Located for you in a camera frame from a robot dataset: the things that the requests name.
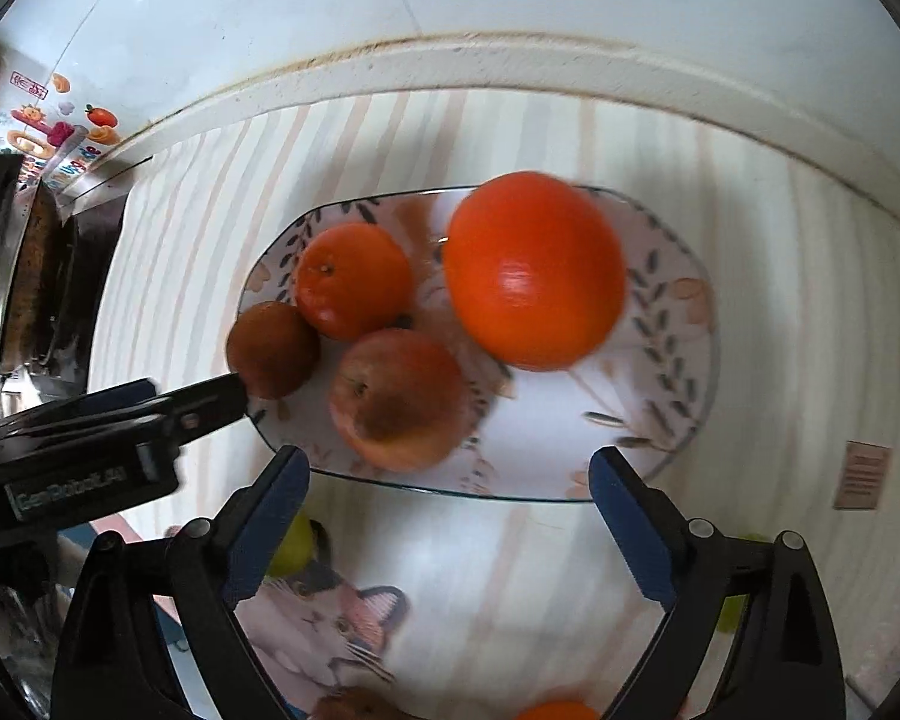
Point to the brown apple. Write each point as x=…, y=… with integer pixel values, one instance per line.
x=356, y=706

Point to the metal wok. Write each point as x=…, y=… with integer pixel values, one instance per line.
x=34, y=277

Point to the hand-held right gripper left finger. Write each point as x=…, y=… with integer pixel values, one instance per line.
x=270, y=532

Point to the persimmon wall sticker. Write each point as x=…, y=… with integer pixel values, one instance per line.
x=102, y=117

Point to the brownish orange round fruit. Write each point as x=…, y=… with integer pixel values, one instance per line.
x=274, y=349

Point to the green apple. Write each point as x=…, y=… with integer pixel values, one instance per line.
x=298, y=551

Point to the red apple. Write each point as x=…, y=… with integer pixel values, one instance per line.
x=397, y=397

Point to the brown mat label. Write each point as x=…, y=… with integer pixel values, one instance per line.
x=862, y=474

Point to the large orange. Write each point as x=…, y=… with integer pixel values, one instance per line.
x=532, y=270

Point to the colourful wall sticker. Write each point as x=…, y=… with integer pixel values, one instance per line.
x=37, y=142

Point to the striped cat-print mat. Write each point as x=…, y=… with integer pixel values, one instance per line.
x=495, y=577

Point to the small orange wall sticker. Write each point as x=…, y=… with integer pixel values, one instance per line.
x=60, y=82

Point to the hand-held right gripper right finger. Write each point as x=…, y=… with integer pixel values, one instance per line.
x=630, y=525

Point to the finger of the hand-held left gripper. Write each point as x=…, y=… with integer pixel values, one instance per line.
x=210, y=401
x=120, y=394

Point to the oval leaf-patterned plate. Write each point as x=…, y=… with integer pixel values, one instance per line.
x=540, y=427

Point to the small tangerine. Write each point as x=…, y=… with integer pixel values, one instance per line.
x=559, y=712
x=352, y=277

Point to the red stamp wall sticker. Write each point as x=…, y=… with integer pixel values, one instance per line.
x=28, y=85

